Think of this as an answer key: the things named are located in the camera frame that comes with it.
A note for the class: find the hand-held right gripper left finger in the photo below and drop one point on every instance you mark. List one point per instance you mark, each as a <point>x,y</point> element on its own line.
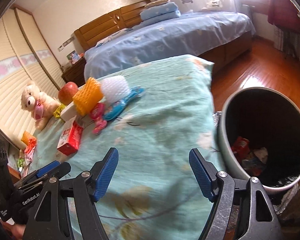
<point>105,176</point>

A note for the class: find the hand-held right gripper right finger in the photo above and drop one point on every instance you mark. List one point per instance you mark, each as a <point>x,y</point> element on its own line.
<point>201,177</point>

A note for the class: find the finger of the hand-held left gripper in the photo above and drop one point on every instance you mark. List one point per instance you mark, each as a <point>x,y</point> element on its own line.
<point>48,168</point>
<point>64,170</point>

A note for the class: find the grey trash bin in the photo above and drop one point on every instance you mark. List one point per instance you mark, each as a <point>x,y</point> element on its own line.
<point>225,142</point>

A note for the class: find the yellow snack packet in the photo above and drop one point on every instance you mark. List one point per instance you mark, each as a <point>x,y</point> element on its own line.
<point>58,111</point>

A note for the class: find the green and white wrapper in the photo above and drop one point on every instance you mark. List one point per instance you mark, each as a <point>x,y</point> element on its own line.
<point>21,162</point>

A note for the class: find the orange plastic bag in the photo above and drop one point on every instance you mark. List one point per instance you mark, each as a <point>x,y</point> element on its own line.
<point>30,150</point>

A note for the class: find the red and white box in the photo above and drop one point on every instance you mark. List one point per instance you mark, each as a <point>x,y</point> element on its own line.
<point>71,140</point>

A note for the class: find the small orange foam net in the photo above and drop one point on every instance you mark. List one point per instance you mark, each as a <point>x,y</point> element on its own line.
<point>28,137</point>

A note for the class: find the red packet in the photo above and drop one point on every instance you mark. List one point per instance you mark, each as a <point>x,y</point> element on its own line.
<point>240,146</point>

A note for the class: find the white flat box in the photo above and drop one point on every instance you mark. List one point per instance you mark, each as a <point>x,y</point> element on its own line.
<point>68,112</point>

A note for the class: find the crumpled printed wrapper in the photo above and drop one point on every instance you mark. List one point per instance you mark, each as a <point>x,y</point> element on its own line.
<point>256,160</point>

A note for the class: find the pink snack package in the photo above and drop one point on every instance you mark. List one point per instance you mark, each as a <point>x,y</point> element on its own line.
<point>98,116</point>

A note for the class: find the cream teddy bear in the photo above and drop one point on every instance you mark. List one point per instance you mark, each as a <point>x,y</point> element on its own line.
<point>43,102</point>

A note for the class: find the blue snack package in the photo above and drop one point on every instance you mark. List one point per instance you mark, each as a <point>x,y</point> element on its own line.
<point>120,106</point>

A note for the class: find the large orange foam net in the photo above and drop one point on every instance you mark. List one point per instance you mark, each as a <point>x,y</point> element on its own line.
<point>87,97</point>

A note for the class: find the red yellow apple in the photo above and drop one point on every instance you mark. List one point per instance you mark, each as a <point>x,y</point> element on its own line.
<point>68,92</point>

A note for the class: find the white foam net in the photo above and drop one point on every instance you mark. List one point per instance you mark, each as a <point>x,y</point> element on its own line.
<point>115,88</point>

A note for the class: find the dark wooden nightstand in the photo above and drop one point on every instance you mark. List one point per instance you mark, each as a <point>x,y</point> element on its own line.
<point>73,73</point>

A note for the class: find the cream louvered wardrobe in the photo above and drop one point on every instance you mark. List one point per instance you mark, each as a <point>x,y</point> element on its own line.
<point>17,55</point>

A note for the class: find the bed with blue sheet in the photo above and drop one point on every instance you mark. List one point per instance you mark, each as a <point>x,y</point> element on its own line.
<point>170,37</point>

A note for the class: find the wooden headboard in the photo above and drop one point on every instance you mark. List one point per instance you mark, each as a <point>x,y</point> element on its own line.
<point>97,30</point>

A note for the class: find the white radiator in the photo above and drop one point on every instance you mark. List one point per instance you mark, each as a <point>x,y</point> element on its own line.
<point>288,42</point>

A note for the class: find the folded blue quilt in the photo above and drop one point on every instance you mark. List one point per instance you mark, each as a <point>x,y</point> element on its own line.
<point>160,11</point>

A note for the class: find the white plush toy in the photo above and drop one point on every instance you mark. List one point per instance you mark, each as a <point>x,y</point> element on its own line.
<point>215,3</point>

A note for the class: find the pale yellow pillow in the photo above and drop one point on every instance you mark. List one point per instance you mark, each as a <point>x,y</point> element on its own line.
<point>156,2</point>

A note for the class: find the red chair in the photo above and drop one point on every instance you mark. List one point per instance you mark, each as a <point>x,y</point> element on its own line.
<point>285,5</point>

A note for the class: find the photo frame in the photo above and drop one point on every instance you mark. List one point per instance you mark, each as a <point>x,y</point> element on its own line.
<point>73,57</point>

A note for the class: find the wall switch panel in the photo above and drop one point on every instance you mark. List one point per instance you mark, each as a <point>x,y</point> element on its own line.
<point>65,44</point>

